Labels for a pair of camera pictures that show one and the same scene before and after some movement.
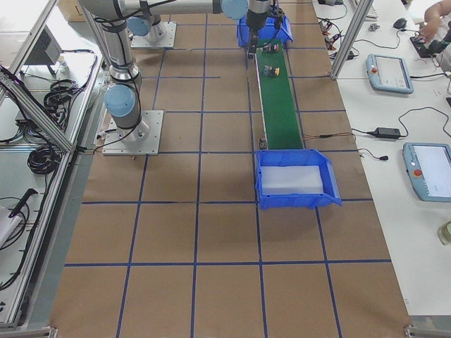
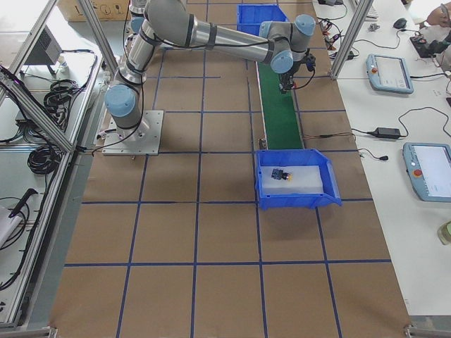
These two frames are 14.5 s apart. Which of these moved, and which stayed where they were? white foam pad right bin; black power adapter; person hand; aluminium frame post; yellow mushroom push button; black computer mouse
Moved: yellow mushroom push button; person hand
Stayed: black computer mouse; aluminium frame post; black power adapter; white foam pad right bin
